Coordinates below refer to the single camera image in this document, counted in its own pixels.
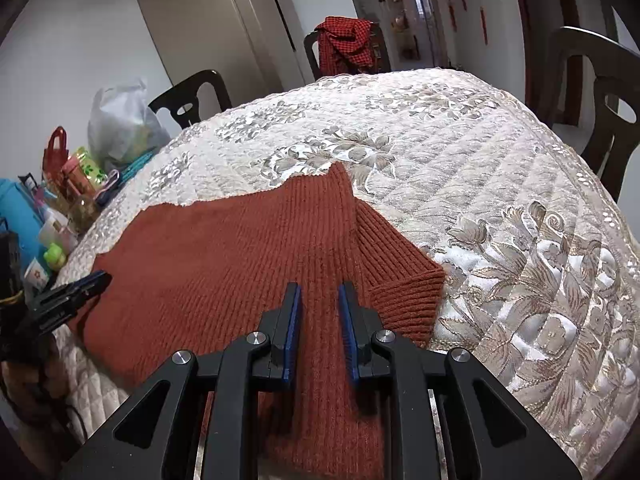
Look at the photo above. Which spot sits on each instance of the rust ribbed knit sweater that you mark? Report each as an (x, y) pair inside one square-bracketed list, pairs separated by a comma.
[(225, 270)]

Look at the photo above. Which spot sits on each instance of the red checked cloth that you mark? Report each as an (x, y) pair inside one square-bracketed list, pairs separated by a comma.
[(345, 45)]

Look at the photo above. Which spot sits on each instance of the red gift bag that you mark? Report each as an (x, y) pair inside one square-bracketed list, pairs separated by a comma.
[(52, 160)]

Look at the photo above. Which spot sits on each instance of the person's left forearm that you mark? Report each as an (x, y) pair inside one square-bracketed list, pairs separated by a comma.
[(22, 375)]

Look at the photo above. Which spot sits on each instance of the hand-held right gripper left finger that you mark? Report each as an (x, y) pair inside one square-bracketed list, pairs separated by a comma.
[(292, 340)]

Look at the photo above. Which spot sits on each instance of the white paper cup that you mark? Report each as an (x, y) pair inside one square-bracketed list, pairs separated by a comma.
[(37, 275)]

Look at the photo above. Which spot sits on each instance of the beige door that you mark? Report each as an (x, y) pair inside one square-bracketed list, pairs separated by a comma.
[(200, 25)]

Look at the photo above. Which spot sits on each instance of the pink clothes hanger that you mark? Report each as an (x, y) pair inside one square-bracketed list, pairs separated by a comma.
[(112, 181)]

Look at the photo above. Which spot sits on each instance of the green frog toy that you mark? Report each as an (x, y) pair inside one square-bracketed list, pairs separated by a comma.
[(55, 256)]

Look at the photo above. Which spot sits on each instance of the green patterned packet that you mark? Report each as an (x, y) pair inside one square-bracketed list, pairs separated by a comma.
[(91, 167)]

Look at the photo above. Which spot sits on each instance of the clear jar with pink lid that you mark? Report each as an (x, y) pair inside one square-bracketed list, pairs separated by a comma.
[(77, 185)]

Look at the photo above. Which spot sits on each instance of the cream floral quilted table cover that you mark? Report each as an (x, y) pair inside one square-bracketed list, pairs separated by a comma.
[(500, 210)]

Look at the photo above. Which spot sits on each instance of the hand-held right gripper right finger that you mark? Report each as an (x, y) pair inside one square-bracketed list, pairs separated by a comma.
[(347, 335)]

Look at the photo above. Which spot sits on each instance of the white plastic bag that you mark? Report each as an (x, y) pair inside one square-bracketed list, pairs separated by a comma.
[(120, 120)]

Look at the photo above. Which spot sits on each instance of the dark wooden chair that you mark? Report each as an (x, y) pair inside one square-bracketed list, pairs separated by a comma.
[(310, 50), (590, 60), (210, 82)]

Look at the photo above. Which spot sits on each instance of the teal clothes hangers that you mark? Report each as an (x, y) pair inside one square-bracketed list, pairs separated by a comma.
[(135, 165)]

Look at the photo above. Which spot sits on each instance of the blue plastic container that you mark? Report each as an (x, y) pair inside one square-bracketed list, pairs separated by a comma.
[(17, 210)]

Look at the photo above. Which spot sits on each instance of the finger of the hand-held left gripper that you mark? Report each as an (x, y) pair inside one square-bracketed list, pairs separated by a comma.
[(55, 310), (97, 278)]

